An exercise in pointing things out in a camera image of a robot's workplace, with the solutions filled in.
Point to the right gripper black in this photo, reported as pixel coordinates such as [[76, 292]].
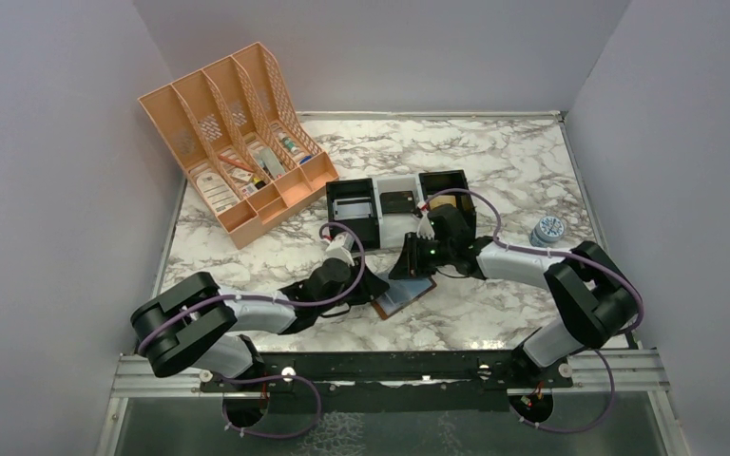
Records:
[[409, 263]]

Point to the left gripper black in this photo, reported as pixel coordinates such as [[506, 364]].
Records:
[[372, 287]]

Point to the brown leather card holder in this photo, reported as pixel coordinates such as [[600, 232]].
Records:
[[401, 294]]

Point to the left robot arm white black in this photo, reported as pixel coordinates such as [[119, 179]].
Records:
[[198, 324]]

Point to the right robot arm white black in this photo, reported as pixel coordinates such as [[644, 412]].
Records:
[[593, 299]]

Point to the gold card in black bin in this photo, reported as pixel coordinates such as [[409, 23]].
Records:
[[442, 200]]

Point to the white card in black bin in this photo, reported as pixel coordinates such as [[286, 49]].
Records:
[[352, 208]]

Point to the white bin middle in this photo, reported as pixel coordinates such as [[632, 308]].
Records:
[[394, 227]]

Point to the black bin left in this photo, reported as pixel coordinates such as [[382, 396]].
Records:
[[367, 230]]

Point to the black bin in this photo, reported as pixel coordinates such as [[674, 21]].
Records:
[[367, 230], [433, 183]]

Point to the black object in white bin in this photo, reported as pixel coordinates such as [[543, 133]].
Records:
[[397, 202]]

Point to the black bin right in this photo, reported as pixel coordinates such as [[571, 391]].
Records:
[[433, 183]]

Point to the blue white small jar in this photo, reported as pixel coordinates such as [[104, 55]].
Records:
[[547, 231]]

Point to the orange plastic file organizer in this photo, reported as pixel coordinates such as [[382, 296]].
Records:
[[233, 130]]

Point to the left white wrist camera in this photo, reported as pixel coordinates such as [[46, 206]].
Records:
[[340, 247]]

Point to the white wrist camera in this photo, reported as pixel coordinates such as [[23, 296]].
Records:
[[340, 247], [424, 228]]

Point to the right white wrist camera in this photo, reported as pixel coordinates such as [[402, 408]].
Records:
[[424, 228]]

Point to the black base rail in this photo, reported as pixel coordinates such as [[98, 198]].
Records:
[[384, 381]]

